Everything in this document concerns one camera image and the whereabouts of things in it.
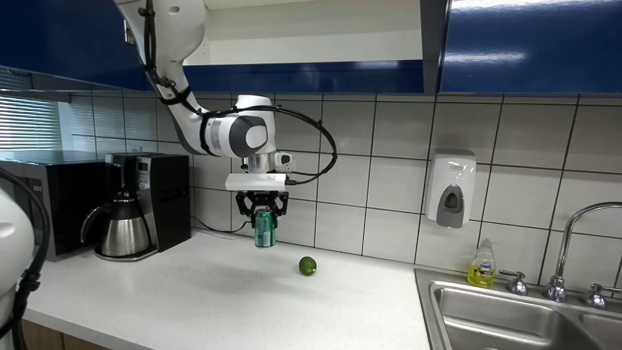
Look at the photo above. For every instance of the black silver microwave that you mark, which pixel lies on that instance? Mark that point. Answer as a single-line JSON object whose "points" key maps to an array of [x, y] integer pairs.
{"points": [[59, 201]]}

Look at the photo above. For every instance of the green sprite can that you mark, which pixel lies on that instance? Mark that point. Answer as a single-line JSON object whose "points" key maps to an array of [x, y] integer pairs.
{"points": [[265, 230]]}

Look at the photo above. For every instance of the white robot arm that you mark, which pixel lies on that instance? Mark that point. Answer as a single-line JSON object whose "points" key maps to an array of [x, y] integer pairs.
{"points": [[172, 26]]}

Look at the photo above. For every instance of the stainless steel sink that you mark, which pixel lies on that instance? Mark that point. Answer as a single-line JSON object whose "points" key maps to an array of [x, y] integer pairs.
{"points": [[506, 321]]}

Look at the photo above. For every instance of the white wall soap dispenser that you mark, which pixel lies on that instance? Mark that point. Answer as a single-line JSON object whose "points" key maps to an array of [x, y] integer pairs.
{"points": [[450, 185]]}

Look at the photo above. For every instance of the closed blue wall cabinet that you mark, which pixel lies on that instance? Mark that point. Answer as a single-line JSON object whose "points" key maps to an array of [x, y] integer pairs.
{"points": [[59, 39], [537, 51]]}

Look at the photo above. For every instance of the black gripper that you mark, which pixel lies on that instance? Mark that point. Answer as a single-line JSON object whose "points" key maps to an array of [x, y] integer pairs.
{"points": [[263, 199]]}

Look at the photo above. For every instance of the green lime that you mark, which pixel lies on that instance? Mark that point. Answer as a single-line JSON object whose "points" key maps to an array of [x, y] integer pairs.
{"points": [[308, 265]]}

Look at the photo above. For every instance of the steel coffee carafe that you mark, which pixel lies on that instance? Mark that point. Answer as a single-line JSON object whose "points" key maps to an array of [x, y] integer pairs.
{"points": [[123, 234]]}

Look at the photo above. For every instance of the white wrist mount plate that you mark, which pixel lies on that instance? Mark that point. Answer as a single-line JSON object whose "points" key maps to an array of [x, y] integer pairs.
{"points": [[255, 181]]}

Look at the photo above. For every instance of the open white blue cabinet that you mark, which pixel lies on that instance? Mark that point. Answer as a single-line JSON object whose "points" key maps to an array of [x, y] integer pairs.
{"points": [[312, 39]]}

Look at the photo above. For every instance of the open blue cabinet door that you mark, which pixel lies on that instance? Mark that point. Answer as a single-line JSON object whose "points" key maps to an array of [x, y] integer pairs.
{"points": [[432, 45]]}

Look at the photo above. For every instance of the chrome gooseneck faucet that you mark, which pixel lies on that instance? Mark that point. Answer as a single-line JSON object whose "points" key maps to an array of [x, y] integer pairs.
{"points": [[564, 240]]}

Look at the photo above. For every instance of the yellow dish soap bottle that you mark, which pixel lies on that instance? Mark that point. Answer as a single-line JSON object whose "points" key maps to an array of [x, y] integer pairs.
{"points": [[481, 269]]}

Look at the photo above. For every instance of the black silver coffee maker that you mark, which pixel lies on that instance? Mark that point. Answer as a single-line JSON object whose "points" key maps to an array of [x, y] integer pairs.
{"points": [[166, 195]]}

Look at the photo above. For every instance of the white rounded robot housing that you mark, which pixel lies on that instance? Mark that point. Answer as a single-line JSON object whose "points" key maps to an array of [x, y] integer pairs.
{"points": [[12, 240]]}

